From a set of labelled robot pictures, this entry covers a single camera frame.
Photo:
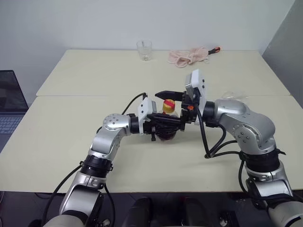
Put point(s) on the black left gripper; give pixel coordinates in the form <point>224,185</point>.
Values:
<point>148,128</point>

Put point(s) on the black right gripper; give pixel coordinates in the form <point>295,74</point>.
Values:
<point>188,111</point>

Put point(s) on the yellow-capped dark drink bottle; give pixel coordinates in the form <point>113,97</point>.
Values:
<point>168,106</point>

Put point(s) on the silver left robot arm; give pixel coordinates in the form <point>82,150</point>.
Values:
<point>106,139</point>

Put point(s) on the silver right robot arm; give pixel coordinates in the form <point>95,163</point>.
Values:
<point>251,127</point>

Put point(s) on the pink crumpled cloth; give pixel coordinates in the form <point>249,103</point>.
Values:
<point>187,56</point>

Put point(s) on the clear glass tumbler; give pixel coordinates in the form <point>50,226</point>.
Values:
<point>144,50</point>

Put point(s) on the orange and black screwdriver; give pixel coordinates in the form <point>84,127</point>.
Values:
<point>215,50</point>

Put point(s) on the dark rounded shape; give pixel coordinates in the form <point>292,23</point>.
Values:
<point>138,211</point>

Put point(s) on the grey laptop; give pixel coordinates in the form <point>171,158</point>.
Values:
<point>9,104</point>

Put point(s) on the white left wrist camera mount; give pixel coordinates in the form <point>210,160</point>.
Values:
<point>146,106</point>

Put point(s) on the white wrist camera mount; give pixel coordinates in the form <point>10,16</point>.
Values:
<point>146,106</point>
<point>200,81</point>

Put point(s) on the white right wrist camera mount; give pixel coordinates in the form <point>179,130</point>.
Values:
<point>200,81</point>

